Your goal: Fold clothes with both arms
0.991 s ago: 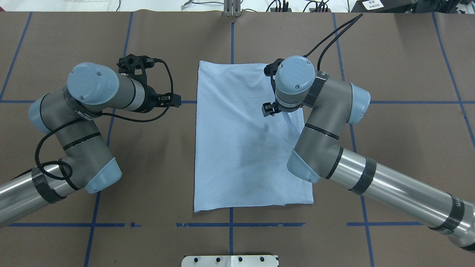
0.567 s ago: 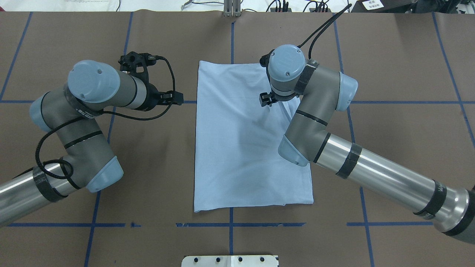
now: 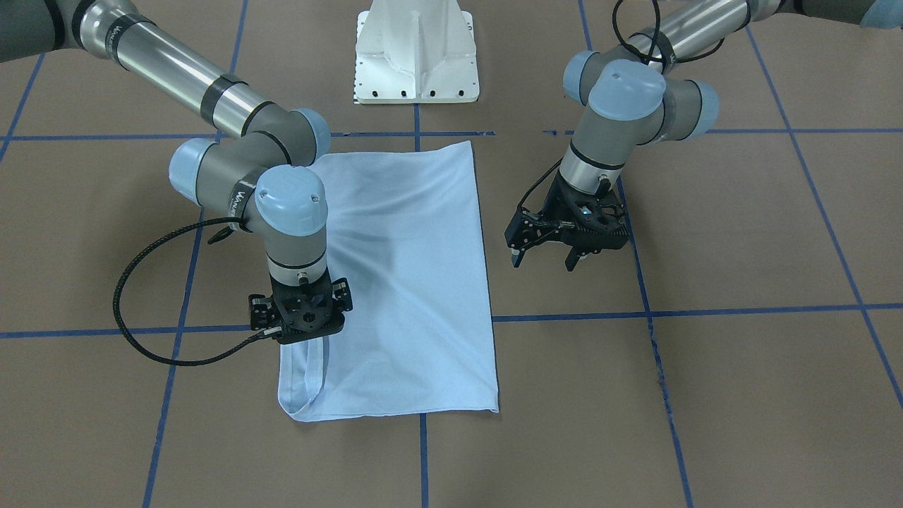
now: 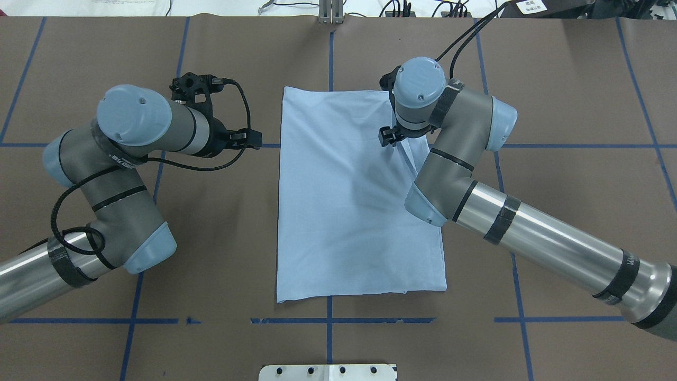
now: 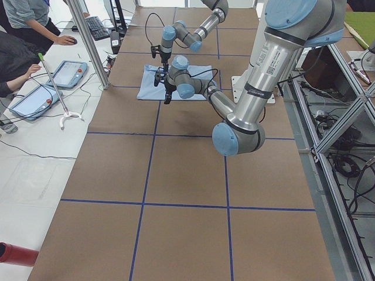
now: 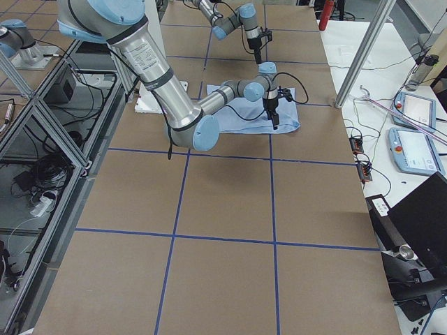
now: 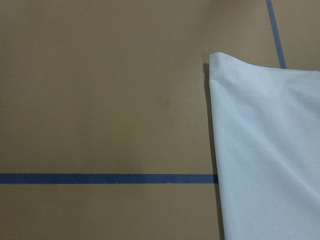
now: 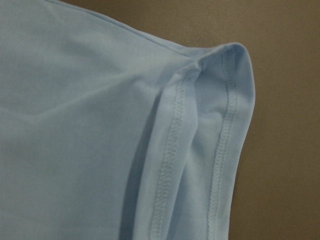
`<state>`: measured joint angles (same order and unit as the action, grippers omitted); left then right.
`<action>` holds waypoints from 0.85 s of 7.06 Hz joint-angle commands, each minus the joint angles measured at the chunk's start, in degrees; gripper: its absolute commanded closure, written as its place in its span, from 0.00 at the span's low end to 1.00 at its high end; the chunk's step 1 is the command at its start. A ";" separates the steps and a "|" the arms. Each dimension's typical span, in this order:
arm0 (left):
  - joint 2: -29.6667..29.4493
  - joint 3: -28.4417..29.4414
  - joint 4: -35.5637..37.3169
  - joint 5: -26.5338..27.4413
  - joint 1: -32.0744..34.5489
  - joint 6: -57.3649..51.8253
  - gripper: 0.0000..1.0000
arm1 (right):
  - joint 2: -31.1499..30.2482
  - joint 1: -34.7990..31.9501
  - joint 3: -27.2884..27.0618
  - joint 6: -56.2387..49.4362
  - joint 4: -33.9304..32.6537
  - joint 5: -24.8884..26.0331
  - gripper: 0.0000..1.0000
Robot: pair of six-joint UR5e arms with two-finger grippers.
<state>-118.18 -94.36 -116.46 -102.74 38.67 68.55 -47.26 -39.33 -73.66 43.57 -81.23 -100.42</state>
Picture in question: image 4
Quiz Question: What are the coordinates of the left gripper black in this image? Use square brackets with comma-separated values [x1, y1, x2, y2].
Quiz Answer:
[203, 117, 263, 158]

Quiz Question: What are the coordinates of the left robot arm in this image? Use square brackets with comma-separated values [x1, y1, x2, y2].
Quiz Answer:
[2, 72, 263, 323]

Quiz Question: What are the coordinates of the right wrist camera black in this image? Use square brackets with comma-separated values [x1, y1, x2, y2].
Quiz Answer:
[379, 65, 401, 93]

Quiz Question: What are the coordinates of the white pedestal base plate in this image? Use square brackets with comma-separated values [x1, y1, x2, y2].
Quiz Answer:
[258, 364, 398, 380]

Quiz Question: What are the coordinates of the light blue t-shirt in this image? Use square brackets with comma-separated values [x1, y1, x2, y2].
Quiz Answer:
[276, 87, 447, 303]

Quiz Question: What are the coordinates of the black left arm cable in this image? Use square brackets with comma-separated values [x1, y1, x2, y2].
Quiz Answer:
[50, 78, 252, 257]

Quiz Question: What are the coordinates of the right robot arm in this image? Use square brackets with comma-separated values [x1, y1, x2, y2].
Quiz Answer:
[379, 57, 676, 341]

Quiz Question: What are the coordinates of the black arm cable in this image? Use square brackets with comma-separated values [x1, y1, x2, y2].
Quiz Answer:
[434, 0, 517, 80]
[50, 78, 252, 257]

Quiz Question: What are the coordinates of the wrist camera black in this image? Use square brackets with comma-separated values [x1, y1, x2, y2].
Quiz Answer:
[379, 65, 401, 93]
[169, 72, 224, 113]

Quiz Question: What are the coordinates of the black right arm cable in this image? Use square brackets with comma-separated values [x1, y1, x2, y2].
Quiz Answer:
[434, 0, 517, 80]

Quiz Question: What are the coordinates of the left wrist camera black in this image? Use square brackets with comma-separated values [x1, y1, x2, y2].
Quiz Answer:
[169, 72, 224, 113]

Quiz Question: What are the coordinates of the aluminium frame post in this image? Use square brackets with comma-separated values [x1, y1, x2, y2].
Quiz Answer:
[317, 0, 345, 25]

